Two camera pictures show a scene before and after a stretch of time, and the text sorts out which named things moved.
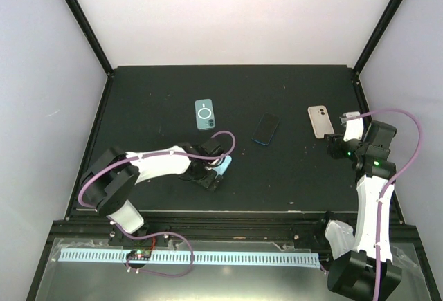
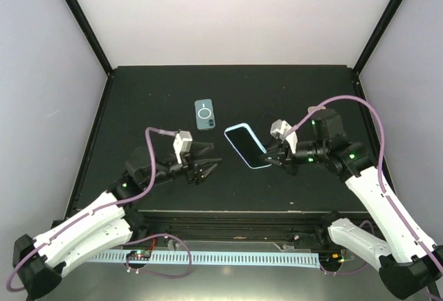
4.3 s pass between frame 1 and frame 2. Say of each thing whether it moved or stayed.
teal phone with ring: stayed
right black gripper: moved
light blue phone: moved
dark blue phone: stayed
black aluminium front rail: stayed
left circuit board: stayed
